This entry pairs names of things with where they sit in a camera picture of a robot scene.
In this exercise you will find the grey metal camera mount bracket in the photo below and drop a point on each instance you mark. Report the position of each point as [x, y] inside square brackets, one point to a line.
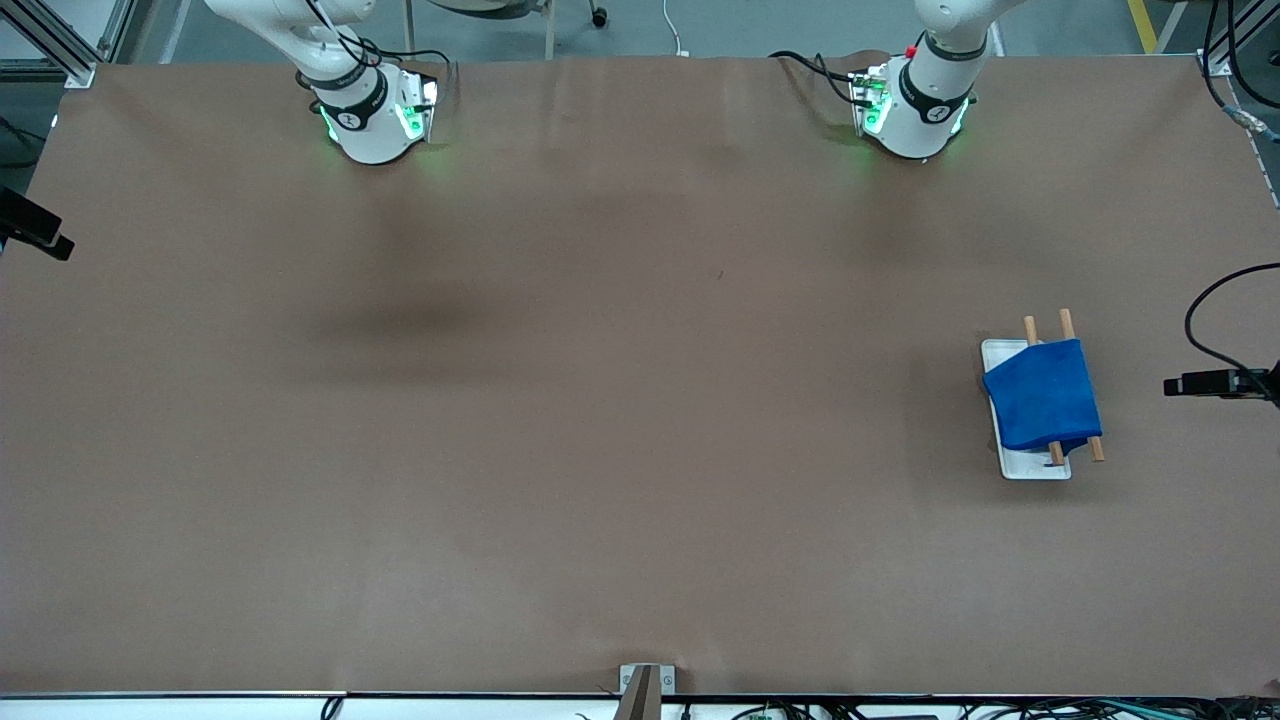
[645, 690]

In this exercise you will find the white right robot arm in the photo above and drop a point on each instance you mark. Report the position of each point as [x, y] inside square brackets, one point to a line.
[370, 130]

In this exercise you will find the white towel rack wooden bars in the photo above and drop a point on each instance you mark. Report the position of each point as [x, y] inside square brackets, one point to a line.
[1030, 465]

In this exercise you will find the chair with wheel caster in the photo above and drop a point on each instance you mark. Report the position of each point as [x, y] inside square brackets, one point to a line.
[500, 8]

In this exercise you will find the aluminium frame profile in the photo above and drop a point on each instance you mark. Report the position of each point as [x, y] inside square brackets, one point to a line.
[60, 45]
[1225, 55]

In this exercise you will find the blue cloth towel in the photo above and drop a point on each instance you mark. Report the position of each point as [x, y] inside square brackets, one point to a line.
[1045, 395]

